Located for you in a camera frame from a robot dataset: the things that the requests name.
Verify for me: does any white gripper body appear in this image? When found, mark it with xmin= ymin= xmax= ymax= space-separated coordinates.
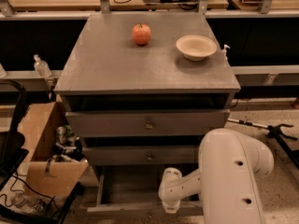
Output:
xmin=158 ymin=168 xmax=200 ymax=214

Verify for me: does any grey bottom drawer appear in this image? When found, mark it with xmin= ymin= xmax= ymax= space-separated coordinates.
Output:
xmin=88 ymin=164 xmax=203 ymax=218

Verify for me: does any grey drawer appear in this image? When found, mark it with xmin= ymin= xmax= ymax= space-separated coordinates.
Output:
xmin=66 ymin=109 xmax=230 ymax=137
xmin=83 ymin=145 xmax=199 ymax=166
xmin=88 ymin=164 xmax=203 ymax=218

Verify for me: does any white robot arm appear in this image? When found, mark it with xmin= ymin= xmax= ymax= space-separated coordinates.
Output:
xmin=158 ymin=128 xmax=274 ymax=224

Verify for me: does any grey middle drawer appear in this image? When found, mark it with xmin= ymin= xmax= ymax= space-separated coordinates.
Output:
xmin=83 ymin=145 xmax=199 ymax=166

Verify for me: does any grey wooden drawer cabinet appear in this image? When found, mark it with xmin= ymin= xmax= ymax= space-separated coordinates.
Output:
xmin=54 ymin=12 xmax=241 ymax=187

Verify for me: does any grey top drawer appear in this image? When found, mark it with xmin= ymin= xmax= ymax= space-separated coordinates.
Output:
xmin=66 ymin=109 xmax=230 ymax=137

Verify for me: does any clutter inside cardboard box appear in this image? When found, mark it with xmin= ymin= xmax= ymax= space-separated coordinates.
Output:
xmin=52 ymin=125 xmax=86 ymax=162

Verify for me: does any black stand with metal pole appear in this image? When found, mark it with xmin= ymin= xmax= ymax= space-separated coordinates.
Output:
xmin=228 ymin=119 xmax=299 ymax=169

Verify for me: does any brown cardboard box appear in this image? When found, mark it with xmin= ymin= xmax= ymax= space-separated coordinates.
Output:
xmin=19 ymin=103 xmax=88 ymax=197

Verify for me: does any white paper bowl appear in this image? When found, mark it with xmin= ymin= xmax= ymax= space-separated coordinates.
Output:
xmin=176 ymin=35 xmax=217 ymax=61

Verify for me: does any small white pump bottle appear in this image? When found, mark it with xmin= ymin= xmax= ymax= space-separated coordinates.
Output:
xmin=221 ymin=44 xmax=231 ymax=61

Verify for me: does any red apple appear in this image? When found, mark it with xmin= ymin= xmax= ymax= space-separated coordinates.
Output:
xmin=132 ymin=23 xmax=151 ymax=46

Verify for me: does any black chair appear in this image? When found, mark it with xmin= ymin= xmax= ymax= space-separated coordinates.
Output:
xmin=0 ymin=79 xmax=29 ymax=190

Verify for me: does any clear sanitizer bottle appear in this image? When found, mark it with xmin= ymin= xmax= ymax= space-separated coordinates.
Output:
xmin=34 ymin=54 xmax=51 ymax=78

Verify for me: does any black floor cable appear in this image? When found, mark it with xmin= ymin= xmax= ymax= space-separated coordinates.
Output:
xmin=0 ymin=171 xmax=64 ymax=219

